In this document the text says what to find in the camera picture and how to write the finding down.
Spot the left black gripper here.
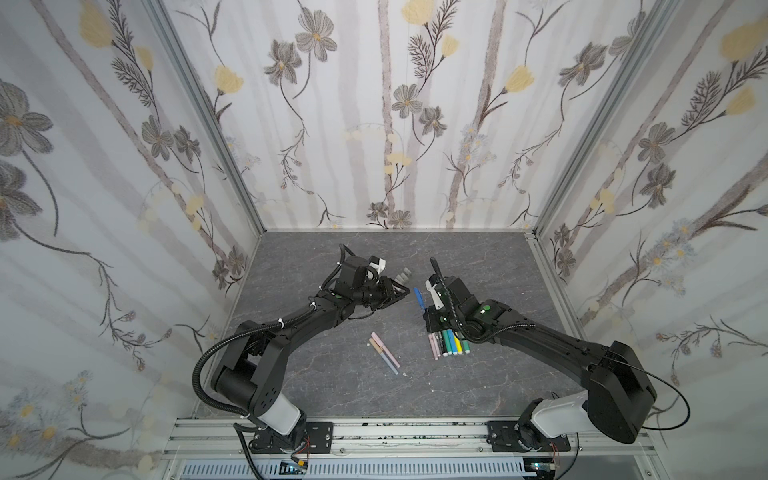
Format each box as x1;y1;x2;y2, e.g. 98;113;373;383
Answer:
351;277;411;310

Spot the blue pen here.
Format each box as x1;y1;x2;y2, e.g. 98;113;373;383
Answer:
413;287;426;311

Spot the blue marker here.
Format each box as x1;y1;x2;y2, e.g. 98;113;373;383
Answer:
446;329;460;355

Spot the dark green marker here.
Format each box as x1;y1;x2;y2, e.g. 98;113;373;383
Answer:
441;330;454;355

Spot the black white pen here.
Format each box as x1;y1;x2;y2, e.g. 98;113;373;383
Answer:
436;332;449;357

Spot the purple pink pen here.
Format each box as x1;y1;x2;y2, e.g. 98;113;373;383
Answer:
427;333;440;360

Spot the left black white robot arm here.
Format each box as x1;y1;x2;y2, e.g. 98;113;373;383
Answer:
196;277;410;450

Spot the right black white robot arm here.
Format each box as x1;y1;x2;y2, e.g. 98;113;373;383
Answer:
425;274;657;451

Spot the light pink pen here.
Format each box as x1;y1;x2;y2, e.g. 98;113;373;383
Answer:
371;332;401;369

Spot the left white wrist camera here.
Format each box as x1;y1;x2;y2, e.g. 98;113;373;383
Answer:
340;256;386;288

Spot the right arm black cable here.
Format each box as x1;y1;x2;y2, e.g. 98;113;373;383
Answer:
429;256;692;480

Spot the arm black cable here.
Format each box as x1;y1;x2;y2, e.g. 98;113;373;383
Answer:
191;242;355;480
429;256;692;480

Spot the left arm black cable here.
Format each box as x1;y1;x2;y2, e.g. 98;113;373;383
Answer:
191;242;355;480

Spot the grey ventilated cable duct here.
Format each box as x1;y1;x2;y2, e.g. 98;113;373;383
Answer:
179;458;535;480

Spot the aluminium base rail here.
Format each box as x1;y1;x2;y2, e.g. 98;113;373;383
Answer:
162;417;669;479

